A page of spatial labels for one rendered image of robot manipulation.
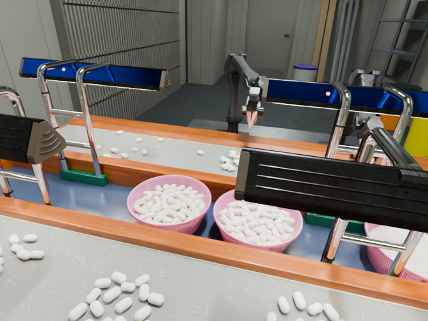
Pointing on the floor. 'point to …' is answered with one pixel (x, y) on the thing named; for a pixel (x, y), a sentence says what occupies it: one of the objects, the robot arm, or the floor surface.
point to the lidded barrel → (304, 72)
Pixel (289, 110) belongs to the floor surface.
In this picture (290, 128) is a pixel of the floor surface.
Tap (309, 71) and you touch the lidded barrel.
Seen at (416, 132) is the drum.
